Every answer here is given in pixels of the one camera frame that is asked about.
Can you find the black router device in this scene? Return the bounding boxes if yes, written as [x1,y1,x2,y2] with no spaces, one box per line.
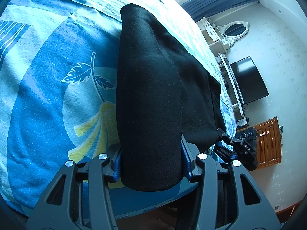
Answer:
[236,117,249,128]

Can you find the black flat television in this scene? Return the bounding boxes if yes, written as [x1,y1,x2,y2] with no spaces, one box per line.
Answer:
[230,56,269,105]

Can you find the white tv stand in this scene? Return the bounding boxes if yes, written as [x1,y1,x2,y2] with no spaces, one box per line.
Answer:
[216,53,245,118]

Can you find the white vanity dresser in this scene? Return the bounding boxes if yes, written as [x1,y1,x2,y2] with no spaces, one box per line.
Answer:
[196,17,230,57]

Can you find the dark blue right curtain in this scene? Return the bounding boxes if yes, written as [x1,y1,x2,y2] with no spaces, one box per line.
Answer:
[180,0,260,22]

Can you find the blue patchwork bed sheet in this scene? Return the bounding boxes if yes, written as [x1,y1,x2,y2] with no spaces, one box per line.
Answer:
[1,0,223,215]

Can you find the brown wooden cabinet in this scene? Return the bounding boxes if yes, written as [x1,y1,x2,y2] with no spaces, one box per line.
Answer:
[235,116,281,169]

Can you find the black pants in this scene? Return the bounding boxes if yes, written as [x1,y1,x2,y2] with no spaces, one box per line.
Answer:
[116,4,225,192]

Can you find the white oval vanity mirror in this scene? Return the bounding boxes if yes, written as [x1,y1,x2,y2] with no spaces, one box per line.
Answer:
[218,21,249,47]

